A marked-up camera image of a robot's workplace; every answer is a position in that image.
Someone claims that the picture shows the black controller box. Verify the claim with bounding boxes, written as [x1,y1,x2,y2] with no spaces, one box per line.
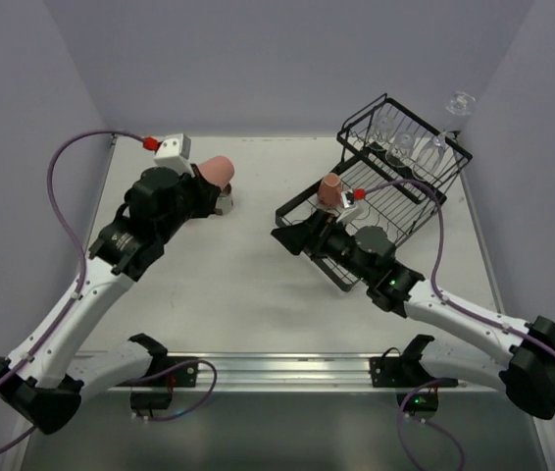
[129,392,173,414]
[396,389,439,415]

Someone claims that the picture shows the pink tall tumbler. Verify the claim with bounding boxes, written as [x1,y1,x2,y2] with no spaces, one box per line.
[197,155,234,188]

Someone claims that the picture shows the tall glass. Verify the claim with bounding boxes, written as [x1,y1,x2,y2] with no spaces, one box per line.
[443,91,478,132]

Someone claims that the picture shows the clear wine glass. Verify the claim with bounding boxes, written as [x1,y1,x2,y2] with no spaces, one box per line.
[385,131,415,168]
[413,131,447,182]
[367,111,395,150]

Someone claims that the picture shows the left black controller box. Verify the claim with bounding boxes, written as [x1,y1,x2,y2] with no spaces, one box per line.
[129,392,173,414]

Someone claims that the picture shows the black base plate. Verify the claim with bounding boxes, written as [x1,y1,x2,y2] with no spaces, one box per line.
[369,356,435,389]
[119,356,198,390]

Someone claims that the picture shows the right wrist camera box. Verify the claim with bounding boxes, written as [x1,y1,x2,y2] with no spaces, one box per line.
[336,191,363,225]

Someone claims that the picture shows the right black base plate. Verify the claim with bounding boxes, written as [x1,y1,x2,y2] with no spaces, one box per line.
[369,356,435,389]

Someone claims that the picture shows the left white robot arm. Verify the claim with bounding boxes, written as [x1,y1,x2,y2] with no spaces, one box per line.
[0,157,234,435]

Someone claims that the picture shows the right black controller box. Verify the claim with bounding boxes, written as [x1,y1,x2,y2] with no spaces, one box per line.
[396,389,439,415]

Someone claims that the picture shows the white brown ceramic cup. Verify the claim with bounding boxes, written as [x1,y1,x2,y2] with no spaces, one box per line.
[215,184,233,216]

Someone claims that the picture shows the purple cable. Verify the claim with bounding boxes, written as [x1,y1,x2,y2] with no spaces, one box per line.
[0,129,218,462]
[353,178,555,471]

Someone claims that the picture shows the black wire dish rack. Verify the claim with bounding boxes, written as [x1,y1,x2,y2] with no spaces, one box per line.
[275,93,473,293]

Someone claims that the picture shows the salmon pink mug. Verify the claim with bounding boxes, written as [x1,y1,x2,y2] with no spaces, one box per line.
[317,173,342,208]

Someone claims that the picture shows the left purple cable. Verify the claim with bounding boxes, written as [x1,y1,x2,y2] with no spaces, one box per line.
[0,129,218,462]

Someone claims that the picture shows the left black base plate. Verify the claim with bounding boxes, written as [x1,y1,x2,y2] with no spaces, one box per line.
[119,356,198,390]

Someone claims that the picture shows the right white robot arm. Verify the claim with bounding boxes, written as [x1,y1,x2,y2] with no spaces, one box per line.
[271,210,555,420]

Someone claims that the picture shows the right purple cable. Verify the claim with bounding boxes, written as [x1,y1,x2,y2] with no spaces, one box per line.
[353,178,555,471]

